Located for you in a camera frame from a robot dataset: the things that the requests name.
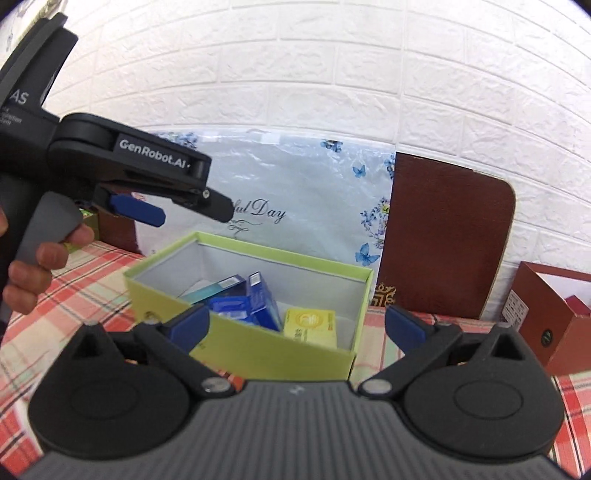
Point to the person's left hand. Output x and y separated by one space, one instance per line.
27 281

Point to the teal carton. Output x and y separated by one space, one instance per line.
217 288

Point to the tall blue carton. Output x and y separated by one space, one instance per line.
265 300

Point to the light green cardboard box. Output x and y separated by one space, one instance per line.
277 355

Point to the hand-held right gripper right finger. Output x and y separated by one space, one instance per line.
404 328

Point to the brown wooden board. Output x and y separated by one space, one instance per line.
443 230

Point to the small green open box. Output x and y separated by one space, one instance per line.
88 221

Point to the floral plastic bag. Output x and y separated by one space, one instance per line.
300 194

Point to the yellow carton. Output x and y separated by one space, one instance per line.
309 325

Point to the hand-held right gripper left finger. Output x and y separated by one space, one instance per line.
189 325

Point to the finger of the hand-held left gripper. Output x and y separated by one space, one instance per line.
152 150
138 211

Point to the dark red small box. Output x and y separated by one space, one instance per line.
579 307

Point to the red cardboard box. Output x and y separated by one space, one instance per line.
568 341

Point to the flat blue carton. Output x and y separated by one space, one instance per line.
233 309

